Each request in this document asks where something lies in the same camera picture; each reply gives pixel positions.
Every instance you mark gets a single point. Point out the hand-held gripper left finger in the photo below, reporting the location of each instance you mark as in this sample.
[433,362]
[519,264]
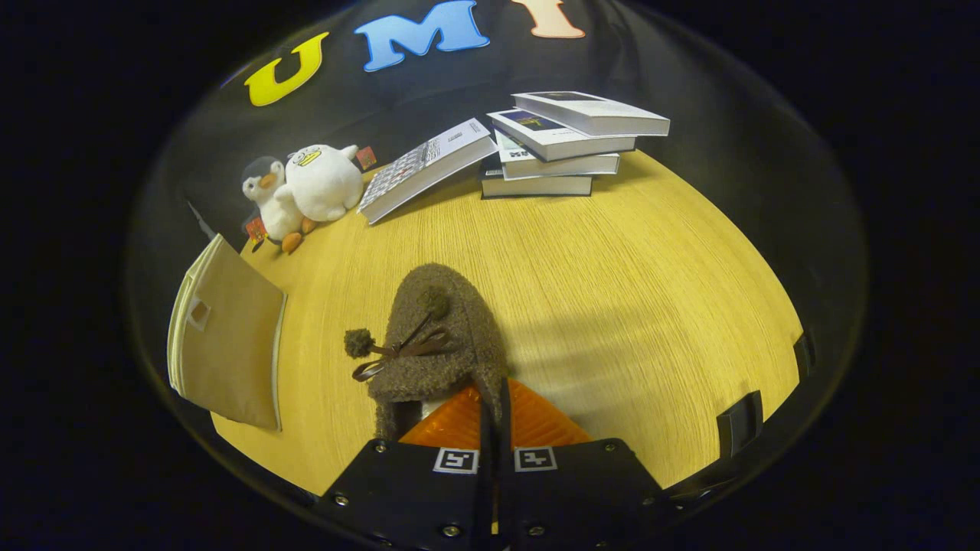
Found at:
[413,497]

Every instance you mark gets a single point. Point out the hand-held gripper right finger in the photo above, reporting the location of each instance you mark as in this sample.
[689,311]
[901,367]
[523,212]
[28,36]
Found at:
[574,497]

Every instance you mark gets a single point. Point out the brown fuzzy shoe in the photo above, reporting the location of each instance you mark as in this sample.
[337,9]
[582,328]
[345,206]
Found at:
[452,321]

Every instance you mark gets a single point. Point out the beige fabric storage box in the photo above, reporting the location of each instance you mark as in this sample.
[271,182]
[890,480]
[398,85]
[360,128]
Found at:
[237,344]

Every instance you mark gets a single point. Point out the black table edge clamp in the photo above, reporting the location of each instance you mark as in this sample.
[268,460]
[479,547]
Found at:
[803,354]
[739,422]

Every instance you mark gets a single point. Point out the dark cover book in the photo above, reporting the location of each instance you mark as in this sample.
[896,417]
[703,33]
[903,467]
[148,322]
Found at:
[536,186]

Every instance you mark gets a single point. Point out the white duck plush toy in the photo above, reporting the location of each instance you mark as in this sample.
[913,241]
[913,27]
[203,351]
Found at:
[325,184]

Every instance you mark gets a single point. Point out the grey penguin plush toy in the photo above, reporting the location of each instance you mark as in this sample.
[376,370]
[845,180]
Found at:
[272,203]

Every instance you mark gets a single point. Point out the grey patterned cover book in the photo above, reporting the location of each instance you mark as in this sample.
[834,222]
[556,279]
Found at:
[417,168]

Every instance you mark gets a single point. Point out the white paperback book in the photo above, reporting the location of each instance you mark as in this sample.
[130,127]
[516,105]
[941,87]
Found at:
[566,165]

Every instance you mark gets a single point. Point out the white book with blue picture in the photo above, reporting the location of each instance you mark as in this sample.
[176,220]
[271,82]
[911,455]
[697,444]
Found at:
[559,138]

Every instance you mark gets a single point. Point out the black backdrop cloth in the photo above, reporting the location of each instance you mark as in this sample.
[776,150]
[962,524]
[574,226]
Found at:
[689,69]

